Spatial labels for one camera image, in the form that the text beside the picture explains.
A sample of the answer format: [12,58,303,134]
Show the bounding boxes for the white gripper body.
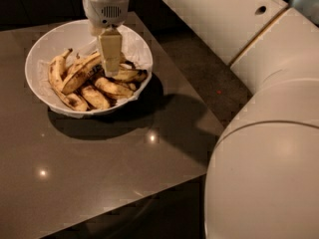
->
[82,0,130,36]

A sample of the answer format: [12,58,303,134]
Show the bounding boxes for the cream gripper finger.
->
[98,28,123,77]

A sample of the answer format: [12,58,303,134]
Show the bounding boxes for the large top banana with sticker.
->
[62,53,102,95]

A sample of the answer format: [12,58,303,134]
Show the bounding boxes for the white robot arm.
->
[162,0,319,239]

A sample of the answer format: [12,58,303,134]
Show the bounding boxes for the white round bowl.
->
[24,18,154,119]

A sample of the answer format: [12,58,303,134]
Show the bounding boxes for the right banana with dark tip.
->
[113,69,148,83]

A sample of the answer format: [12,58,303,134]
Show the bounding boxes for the small hidden banana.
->
[116,81,138,92]

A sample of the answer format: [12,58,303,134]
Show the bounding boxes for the left curved spotted banana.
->
[48,49,88,112]

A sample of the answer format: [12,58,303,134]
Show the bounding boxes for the bottom short banana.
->
[80,85,111,110]

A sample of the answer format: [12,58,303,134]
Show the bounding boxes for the dark cabinet fronts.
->
[0,0,151,32]

